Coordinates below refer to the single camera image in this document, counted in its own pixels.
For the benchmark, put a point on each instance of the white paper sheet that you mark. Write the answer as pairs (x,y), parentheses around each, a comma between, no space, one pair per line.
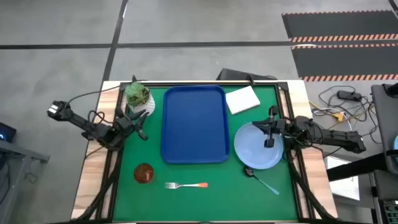
(345,186)

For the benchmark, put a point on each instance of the black bar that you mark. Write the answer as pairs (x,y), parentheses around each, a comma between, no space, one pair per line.
(357,166)

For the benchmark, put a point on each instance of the green table mat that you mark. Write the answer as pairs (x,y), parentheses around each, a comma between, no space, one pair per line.
(217,202)

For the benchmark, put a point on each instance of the yellow connector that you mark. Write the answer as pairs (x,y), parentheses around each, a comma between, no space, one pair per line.
(339,116)

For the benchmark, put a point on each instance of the white folded napkin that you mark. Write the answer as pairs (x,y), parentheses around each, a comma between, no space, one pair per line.
(242,99)

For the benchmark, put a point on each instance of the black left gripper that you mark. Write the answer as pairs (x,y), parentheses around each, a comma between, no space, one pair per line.
(127,125)

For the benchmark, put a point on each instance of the black device with blue light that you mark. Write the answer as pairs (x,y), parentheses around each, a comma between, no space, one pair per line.
(6,132)

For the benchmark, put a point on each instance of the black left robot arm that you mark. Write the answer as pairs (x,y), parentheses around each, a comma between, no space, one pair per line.
(77,119)

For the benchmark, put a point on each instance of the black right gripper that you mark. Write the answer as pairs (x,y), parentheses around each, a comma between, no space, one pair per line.
(281,127)

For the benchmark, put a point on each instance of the succulent in white pot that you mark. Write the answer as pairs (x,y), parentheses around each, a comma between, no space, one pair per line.
(140,98)

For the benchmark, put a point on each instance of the blue plastic tray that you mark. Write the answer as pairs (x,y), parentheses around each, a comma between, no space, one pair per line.
(196,124)

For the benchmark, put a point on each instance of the black monitor behind table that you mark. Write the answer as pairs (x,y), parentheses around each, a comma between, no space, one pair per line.
(233,74)

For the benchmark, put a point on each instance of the grey side table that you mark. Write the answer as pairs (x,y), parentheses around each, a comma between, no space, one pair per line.
(18,152)

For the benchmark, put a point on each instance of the black power adapter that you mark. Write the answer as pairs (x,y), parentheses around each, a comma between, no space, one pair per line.
(349,95)

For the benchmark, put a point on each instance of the black floor mat orange stripes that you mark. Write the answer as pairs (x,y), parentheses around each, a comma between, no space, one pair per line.
(339,23)
(345,60)

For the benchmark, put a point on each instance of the light blue plate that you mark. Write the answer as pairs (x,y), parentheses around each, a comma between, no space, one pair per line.
(248,152)

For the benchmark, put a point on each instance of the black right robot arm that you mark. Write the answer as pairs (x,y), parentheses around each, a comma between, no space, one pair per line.
(335,138)

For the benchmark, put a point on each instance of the red translucent cup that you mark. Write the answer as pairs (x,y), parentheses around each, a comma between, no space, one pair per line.
(144,173)

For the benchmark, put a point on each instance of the grey cart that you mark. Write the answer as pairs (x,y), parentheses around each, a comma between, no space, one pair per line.
(385,124)

